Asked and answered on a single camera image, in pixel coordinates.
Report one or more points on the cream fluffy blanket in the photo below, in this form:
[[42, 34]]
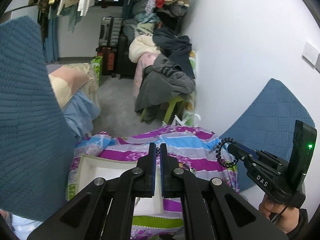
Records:
[[140, 45]]

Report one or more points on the white wall switch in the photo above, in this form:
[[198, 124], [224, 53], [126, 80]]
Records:
[[310, 53]]

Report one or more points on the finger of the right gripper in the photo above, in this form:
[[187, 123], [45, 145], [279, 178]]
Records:
[[232, 149], [243, 150]]

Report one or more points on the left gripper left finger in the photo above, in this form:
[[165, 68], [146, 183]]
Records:
[[120, 195]]

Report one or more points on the green printed shopping bag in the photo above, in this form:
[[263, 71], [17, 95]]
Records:
[[97, 64]]

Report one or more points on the light blue bed sheet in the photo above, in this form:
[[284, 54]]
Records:
[[79, 114]]

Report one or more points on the large blue textured cushion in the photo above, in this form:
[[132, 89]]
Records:
[[37, 145]]

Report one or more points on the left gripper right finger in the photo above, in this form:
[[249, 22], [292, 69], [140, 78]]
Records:
[[183, 184]]

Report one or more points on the dark navy jacket pile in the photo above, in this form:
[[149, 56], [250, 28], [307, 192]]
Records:
[[175, 48]]

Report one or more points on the small blue textured cushion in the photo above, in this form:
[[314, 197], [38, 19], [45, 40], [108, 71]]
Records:
[[269, 122]]

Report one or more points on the grey hard suitcase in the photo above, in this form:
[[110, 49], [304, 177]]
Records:
[[110, 28]]

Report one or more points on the right hand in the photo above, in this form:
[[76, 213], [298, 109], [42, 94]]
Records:
[[288, 216]]

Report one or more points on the pink cream pillow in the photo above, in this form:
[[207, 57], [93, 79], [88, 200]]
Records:
[[67, 80]]

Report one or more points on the red suitcase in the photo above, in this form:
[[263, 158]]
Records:
[[108, 55]]

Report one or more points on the colourful striped floral quilt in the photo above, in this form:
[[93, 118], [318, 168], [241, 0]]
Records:
[[193, 147]]

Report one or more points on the grey blanket on stool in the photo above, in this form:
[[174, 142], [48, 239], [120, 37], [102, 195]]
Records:
[[162, 81]]

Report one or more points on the green stool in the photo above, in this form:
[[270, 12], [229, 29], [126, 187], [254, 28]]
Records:
[[172, 108]]

